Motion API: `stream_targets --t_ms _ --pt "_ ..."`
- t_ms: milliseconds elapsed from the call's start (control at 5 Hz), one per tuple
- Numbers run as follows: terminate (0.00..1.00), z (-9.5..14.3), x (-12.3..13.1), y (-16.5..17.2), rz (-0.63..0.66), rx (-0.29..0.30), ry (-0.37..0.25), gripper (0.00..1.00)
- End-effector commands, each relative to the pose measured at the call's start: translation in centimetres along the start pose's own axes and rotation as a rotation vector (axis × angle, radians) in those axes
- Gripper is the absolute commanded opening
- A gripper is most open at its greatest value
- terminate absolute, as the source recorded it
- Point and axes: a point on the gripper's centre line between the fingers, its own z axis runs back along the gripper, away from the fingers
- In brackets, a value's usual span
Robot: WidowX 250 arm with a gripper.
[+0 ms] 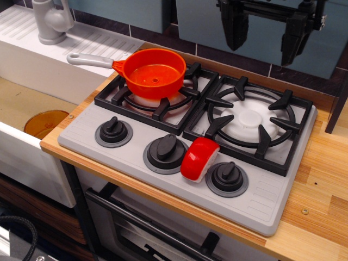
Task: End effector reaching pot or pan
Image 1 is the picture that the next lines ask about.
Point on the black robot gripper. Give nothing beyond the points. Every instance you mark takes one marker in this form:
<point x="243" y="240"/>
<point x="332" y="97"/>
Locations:
<point x="297" y="31"/>

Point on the white right burner disc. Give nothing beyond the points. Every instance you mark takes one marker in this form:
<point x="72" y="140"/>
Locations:
<point x="248" y="116"/>

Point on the black right burner grate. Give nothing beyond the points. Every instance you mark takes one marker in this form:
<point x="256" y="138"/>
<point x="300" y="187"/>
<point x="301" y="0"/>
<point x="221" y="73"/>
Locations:
<point x="295" y="119"/>

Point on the black burner grate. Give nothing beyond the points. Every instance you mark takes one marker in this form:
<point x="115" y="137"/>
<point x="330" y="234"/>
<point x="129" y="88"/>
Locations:
<point x="295" y="119"/>
<point x="155" y="100"/>

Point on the grey toy stove top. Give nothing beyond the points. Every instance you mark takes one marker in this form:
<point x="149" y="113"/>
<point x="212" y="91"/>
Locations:
<point x="259" y="208"/>

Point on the red white toy sushi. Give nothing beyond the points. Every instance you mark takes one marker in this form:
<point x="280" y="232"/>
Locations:
<point x="199" y="158"/>

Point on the black right stove knob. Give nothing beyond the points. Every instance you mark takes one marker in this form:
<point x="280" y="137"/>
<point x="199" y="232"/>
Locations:
<point x="227" y="179"/>

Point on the black stove knob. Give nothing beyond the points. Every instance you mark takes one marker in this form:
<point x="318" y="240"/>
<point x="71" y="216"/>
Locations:
<point x="165" y="155"/>
<point x="227" y="179"/>
<point x="113" y="133"/>

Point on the black middle stove knob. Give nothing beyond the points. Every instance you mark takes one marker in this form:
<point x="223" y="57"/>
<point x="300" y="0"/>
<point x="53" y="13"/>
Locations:
<point x="165" y="155"/>

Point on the black left burner grate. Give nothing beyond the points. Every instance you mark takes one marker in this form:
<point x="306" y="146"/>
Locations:
<point x="155" y="100"/>

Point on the black left stove knob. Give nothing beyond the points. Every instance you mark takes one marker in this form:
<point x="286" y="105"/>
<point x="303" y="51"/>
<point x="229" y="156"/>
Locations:
<point x="113" y="133"/>

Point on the grey toy faucet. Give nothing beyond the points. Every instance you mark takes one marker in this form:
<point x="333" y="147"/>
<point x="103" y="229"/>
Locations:
<point x="52" y="23"/>

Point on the white toy sink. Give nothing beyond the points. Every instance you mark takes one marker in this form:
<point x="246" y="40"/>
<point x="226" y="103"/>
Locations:
<point x="36" y="78"/>

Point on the orange translucent plate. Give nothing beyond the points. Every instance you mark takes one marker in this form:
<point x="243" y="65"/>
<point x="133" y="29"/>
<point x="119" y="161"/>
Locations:
<point x="43" y="123"/>

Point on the toy oven door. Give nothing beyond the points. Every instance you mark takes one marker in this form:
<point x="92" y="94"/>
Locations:
<point x="136" y="228"/>

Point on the orange toy pot grey handle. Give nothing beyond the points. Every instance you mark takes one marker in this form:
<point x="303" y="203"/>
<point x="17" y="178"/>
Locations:
<point x="153" y="73"/>

